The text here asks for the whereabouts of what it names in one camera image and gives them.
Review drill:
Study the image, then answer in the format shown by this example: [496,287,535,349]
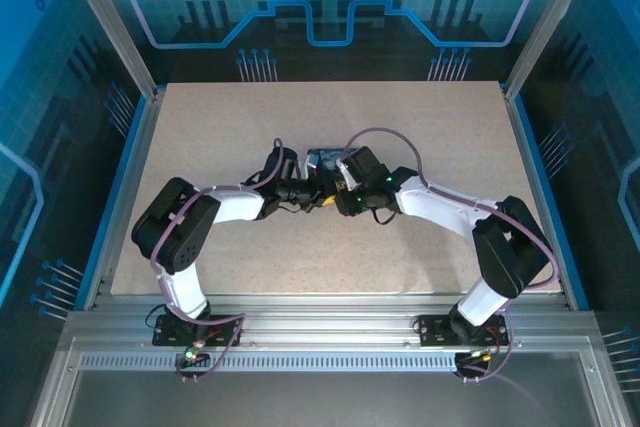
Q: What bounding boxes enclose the aluminium frame post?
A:
[502,0,604,101]
[54,0,166,101]

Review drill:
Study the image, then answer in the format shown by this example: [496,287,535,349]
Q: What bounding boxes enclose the grey metal panel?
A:
[29,336,640,427]

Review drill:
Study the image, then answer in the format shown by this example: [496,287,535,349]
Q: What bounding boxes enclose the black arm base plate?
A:
[152,314,245,348]
[414,314,510,348]

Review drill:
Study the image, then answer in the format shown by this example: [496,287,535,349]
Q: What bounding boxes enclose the aluminium side rail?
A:
[502,89,576,309]
[83,89,166,311]

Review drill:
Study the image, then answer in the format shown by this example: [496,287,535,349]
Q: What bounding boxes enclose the slotted grey cable duct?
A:
[79,354,459,373]

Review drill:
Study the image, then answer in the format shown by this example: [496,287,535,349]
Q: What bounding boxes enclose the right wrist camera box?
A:
[338,149,364,192]

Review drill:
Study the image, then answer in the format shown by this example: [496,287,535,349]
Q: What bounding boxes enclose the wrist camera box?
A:
[301,152,322,181]
[338,149,364,192]

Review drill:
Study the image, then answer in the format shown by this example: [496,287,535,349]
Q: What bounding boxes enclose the starry night painted box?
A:
[305,146,362,183]

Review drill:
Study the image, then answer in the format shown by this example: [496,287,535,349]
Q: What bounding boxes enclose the wired connector with LEDs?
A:
[180,340,211,364]
[464,346,496,364]

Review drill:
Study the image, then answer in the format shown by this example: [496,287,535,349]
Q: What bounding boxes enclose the blue table side strip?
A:
[74,94,152,309]
[514,94,592,311]

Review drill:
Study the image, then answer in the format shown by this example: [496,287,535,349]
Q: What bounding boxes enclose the aluminium mounting rail frame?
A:
[64,291,601,356]

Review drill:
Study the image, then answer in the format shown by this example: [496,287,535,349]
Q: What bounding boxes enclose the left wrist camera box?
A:
[301,152,322,181]

